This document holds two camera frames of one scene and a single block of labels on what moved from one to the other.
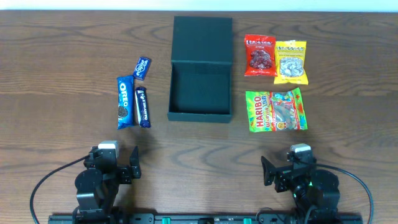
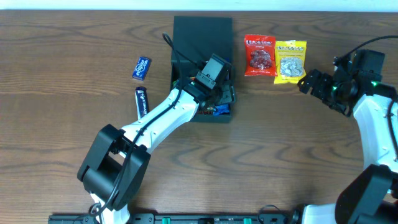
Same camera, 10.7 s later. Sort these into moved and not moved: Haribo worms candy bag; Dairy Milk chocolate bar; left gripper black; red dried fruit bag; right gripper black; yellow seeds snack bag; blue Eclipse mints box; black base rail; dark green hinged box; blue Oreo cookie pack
Moved: right gripper black; Haribo worms candy bag; blue Oreo cookie pack; left gripper black
Not moved: dark green hinged box; Dairy Milk chocolate bar; red dried fruit bag; blue Eclipse mints box; black base rail; yellow seeds snack bag
